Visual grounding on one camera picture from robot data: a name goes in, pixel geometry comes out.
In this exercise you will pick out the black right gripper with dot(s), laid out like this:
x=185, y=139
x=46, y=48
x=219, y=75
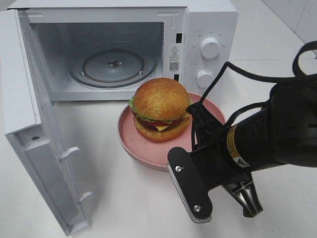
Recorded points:
x=218, y=160

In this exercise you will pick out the white microwave oven body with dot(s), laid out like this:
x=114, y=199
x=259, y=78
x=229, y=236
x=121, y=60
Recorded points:
x=177, y=26

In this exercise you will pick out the upper white power knob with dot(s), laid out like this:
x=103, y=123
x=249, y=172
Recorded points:
x=209, y=47

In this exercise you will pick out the glass microwave turntable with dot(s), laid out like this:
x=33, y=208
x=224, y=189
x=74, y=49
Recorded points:
x=113, y=64

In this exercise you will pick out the white microwave door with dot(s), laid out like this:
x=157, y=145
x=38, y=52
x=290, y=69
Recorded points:
x=31, y=126

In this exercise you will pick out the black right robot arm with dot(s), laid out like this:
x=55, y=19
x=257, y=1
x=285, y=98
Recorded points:
x=279, y=131

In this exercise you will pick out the lower white timer knob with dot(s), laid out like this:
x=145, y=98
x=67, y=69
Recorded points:
x=204, y=78

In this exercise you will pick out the burger with lettuce and cheese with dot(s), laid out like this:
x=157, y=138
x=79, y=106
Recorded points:
x=159, y=109

